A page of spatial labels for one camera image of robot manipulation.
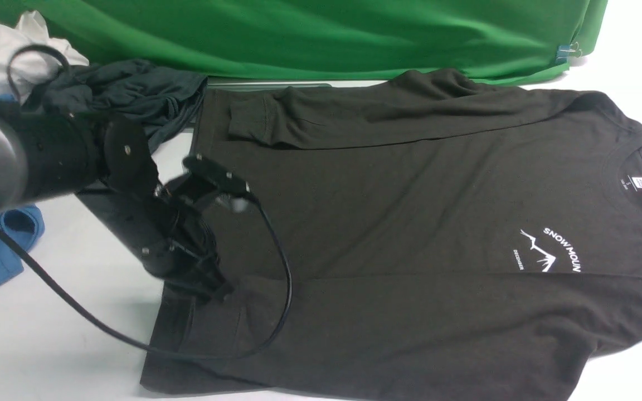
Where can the green backdrop cloth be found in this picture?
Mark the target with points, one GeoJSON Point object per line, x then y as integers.
{"type": "Point", "coordinates": [493, 42]}

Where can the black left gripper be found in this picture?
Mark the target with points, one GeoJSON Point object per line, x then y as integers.
{"type": "Point", "coordinates": [157, 223]}

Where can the gray long-sleeved shirt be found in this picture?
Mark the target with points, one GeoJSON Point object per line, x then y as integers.
{"type": "Point", "coordinates": [448, 240]}

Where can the white shirt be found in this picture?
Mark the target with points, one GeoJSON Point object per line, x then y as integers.
{"type": "Point", "coordinates": [32, 69]}

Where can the blue binder clip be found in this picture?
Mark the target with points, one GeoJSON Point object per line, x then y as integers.
{"type": "Point", "coordinates": [567, 51]}

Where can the metal table cable tray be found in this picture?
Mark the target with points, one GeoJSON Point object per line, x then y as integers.
{"type": "Point", "coordinates": [250, 87]}

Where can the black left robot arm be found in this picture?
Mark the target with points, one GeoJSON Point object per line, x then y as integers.
{"type": "Point", "coordinates": [60, 154]}

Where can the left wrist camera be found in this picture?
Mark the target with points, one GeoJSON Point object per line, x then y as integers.
{"type": "Point", "coordinates": [220, 184]}

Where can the dark teal shirt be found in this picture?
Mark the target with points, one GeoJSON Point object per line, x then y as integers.
{"type": "Point", "coordinates": [161, 99]}

